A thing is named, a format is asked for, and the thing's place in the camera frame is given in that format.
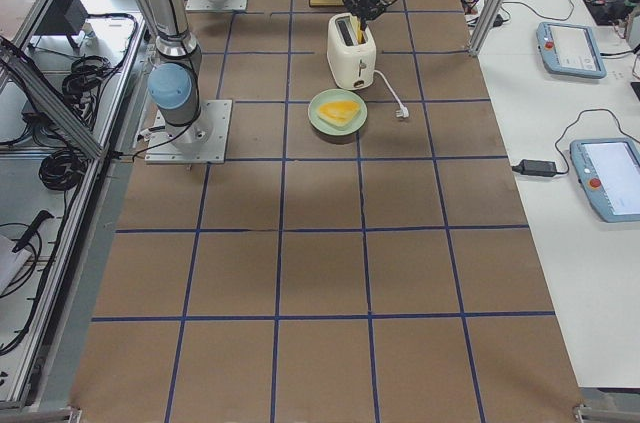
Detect white toaster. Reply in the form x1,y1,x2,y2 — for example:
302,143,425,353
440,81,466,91
327,13,376,90

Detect black monitor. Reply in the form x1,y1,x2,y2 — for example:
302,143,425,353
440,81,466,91
34,0,88,50

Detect black power adapter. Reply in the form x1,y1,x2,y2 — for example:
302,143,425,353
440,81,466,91
511,159,559,178

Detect near blue teach pendant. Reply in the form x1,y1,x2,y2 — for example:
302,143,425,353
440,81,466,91
570,137,639,223

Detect green plate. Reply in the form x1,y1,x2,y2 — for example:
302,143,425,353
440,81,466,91
308,89,368,136

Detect far blue teach pendant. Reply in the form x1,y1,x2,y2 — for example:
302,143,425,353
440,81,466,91
536,22,607,79

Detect coiled black cables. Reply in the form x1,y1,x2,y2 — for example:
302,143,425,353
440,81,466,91
38,148,84,192

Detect white toaster power cable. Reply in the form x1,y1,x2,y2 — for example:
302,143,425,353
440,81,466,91
373,69,412,121

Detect orange toast slice in toaster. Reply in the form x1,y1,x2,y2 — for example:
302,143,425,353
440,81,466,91
350,15,366,45

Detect yellow toast on plate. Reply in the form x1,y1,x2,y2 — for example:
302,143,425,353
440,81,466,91
316,100,360,128

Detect blue teach pendant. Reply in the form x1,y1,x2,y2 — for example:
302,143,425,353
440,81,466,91
570,137,639,223
536,22,607,79

